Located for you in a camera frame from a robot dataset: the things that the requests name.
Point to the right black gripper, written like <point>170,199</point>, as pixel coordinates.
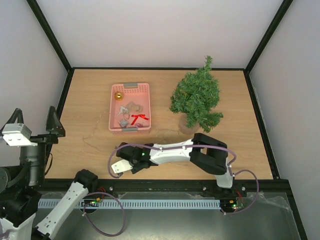
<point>124,152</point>

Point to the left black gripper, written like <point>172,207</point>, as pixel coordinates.
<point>57,130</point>

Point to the clear led string lights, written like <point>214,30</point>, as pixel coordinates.
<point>164,130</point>

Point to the pink plastic basket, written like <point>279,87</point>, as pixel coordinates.
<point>137,92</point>

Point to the small green christmas tree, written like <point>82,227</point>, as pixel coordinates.
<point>196,95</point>

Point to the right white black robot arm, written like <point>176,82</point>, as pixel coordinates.
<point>205,152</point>

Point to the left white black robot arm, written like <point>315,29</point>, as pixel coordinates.
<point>19,195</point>

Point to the silver gift box ornament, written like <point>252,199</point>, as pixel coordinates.
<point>123,123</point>

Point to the red ribbon bow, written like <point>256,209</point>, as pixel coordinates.
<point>138,116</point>

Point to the silver reindeer ornament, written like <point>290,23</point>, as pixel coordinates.
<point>124,112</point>

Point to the beige felt ornament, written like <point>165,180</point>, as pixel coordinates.
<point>134,107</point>

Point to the gold bauble ornament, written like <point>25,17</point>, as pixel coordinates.
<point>118,96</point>

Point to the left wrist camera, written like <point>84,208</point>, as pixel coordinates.
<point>17,135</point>

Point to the light blue cable duct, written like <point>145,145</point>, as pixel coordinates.
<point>138,204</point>

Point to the black frame rail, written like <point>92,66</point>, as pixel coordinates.
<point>206,188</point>

